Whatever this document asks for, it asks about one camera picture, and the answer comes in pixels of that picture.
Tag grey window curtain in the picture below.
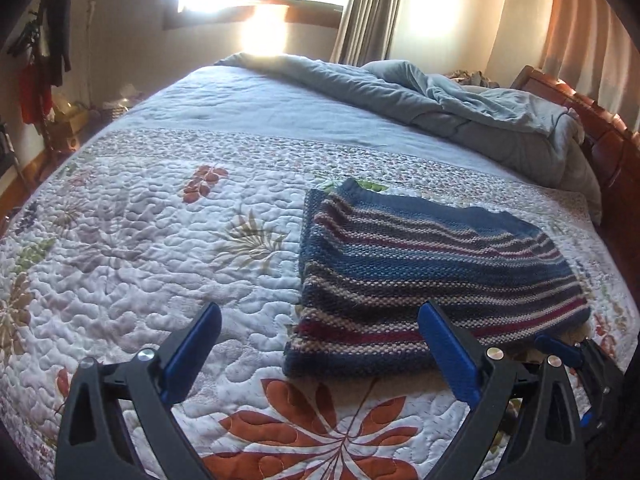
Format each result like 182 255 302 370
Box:
330 0 400 66

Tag blue striped knit sweater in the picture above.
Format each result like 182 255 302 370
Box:
283 179 590 379

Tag floral quilted bedspread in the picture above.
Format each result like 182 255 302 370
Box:
1 66 639 479

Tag beige striped curtain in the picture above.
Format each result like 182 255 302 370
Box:
542 0 640 131

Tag coat rack with clothes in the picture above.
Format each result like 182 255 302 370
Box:
8 0 72 160

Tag grey rumpled duvet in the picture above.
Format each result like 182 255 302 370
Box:
221 53 603 223

